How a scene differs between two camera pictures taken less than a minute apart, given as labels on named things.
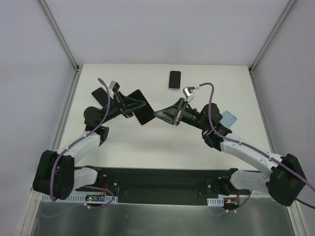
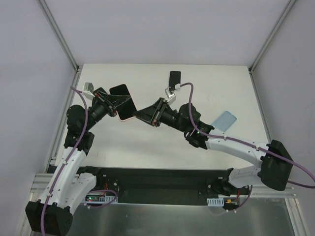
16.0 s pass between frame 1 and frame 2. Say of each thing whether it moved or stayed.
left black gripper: moved
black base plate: stayed
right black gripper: moved
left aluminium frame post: stayed
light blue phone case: stayed
